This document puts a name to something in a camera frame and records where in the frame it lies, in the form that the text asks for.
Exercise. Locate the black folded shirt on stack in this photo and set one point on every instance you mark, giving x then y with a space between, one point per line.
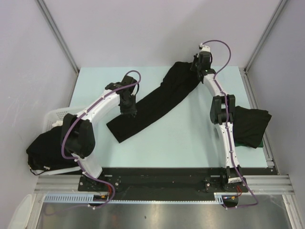
245 129

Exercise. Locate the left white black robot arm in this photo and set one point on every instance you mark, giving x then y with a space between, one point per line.
77 132

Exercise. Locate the white plastic laundry basket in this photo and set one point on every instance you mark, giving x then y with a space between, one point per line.
58 114

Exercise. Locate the aluminium frame rail front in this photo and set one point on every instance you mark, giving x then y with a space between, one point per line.
260 185

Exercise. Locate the right aluminium side rail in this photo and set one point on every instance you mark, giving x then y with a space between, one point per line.
261 117

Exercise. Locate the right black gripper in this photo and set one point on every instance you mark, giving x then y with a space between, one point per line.
196 57

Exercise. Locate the white cloth in basket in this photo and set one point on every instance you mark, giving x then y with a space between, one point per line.
57 123

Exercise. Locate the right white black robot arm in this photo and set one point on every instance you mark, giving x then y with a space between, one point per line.
223 104

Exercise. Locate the black t shirt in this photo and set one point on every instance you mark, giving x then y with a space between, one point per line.
179 81

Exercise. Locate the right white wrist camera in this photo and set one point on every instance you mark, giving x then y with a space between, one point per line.
204 48

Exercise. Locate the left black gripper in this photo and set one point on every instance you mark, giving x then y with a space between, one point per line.
132 110

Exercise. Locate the left aluminium corner post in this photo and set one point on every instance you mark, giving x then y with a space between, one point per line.
57 34

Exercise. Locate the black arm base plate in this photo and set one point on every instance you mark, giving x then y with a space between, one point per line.
162 184

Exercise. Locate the right aluminium corner post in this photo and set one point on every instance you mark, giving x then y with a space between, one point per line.
267 31

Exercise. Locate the aluminium corner post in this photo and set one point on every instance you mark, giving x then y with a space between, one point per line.
267 31
57 34

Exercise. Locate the green folded shirt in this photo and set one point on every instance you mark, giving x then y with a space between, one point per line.
261 145

